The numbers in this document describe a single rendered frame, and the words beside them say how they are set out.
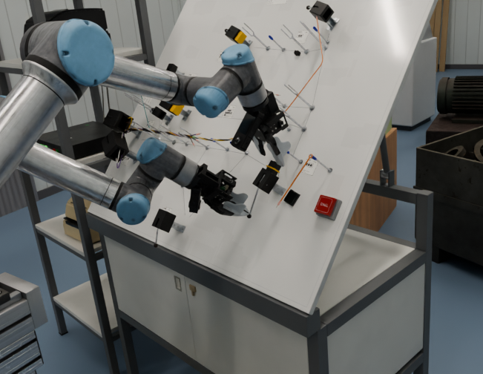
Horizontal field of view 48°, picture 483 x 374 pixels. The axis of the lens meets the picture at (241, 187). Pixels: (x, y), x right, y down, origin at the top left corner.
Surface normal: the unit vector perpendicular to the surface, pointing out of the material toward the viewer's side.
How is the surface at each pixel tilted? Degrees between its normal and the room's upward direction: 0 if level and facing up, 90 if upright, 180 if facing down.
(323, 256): 50
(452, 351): 0
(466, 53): 90
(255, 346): 90
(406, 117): 90
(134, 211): 90
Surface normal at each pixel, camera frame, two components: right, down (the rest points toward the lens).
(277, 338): -0.73, 0.30
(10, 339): 0.80, 0.14
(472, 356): -0.10, -0.94
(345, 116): -0.62, -0.37
